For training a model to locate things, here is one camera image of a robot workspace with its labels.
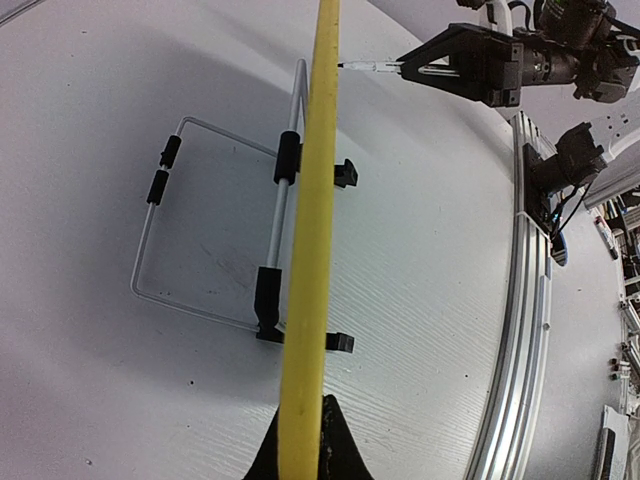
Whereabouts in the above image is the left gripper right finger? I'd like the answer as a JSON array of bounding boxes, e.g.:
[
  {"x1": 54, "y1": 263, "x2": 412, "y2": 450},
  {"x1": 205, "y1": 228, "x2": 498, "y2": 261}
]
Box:
[{"x1": 318, "y1": 395, "x2": 373, "y2": 480}]

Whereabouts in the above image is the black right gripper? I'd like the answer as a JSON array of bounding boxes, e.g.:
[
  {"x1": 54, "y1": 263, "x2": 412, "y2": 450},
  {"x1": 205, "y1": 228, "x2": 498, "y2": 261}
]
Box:
[{"x1": 397, "y1": 1, "x2": 639, "y2": 104}]

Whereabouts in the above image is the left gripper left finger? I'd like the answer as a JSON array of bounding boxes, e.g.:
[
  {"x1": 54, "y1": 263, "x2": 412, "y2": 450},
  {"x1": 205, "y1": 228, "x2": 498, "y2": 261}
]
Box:
[{"x1": 252, "y1": 410, "x2": 279, "y2": 480}]

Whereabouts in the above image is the yellow framed small whiteboard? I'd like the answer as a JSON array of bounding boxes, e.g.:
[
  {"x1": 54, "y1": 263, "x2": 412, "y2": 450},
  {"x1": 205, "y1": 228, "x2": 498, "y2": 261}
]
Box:
[{"x1": 277, "y1": 1, "x2": 340, "y2": 479}]

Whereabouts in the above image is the white marker pen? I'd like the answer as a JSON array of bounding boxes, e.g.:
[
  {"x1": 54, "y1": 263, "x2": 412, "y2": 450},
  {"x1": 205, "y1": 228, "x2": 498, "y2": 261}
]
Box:
[{"x1": 337, "y1": 61, "x2": 402, "y2": 74}]

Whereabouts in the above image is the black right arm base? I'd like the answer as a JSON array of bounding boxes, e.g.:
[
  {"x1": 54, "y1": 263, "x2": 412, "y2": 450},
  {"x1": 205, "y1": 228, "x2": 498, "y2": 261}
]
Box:
[{"x1": 522, "y1": 143, "x2": 569, "y2": 267}]

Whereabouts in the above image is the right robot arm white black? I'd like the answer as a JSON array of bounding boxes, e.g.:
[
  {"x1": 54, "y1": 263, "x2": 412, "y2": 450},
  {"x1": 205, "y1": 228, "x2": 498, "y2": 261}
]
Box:
[{"x1": 397, "y1": 1, "x2": 639, "y2": 195}]

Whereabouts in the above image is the black left whiteboard foot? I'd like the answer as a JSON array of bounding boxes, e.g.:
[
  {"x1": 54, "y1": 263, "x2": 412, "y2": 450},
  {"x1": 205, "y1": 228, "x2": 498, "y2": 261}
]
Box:
[{"x1": 326, "y1": 332, "x2": 355, "y2": 353}]

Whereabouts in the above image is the black whiteboard foot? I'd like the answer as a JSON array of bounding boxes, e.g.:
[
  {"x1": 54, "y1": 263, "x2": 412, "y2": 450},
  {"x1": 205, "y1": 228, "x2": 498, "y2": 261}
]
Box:
[
  {"x1": 326, "y1": 332, "x2": 355, "y2": 353},
  {"x1": 334, "y1": 158, "x2": 358, "y2": 189}
]

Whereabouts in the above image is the black right whiteboard foot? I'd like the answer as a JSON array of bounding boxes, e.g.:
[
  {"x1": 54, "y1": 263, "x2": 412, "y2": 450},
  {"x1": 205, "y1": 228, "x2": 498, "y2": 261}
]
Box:
[{"x1": 334, "y1": 158, "x2": 358, "y2": 189}]

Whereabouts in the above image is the aluminium front rail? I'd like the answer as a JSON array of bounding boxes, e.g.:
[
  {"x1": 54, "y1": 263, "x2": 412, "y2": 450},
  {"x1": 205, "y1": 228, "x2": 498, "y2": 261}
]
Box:
[{"x1": 465, "y1": 112, "x2": 552, "y2": 479}]

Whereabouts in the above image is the wire whiteboard stand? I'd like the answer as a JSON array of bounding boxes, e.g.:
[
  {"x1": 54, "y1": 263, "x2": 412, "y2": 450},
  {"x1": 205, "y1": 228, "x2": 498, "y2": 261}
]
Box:
[{"x1": 129, "y1": 57, "x2": 309, "y2": 346}]

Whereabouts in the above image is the aluminium back table rail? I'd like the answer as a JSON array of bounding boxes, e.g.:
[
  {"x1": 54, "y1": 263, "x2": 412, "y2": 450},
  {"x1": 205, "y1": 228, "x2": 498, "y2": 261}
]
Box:
[{"x1": 0, "y1": 0, "x2": 30, "y2": 25}]

